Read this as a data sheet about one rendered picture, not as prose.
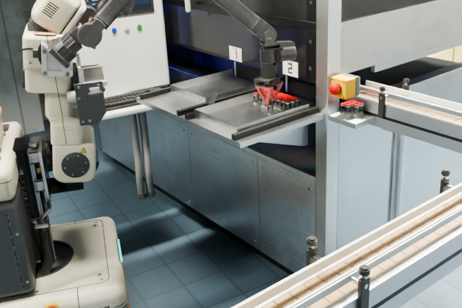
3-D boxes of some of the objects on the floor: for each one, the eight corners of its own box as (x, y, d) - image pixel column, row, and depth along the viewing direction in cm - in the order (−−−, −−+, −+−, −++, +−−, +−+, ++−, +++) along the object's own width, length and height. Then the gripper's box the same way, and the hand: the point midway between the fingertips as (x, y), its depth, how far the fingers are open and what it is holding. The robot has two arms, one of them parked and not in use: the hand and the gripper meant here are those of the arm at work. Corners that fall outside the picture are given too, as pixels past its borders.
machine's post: (324, 296, 257) (332, -272, 179) (335, 303, 252) (347, -277, 174) (314, 302, 253) (317, -274, 175) (324, 309, 249) (332, -279, 171)
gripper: (268, 57, 216) (269, 97, 222) (252, 64, 209) (254, 105, 215) (284, 59, 212) (285, 100, 218) (268, 66, 205) (269, 108, 211)
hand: (269, 100), depth 216 cm, fingers open, 4 cm apart
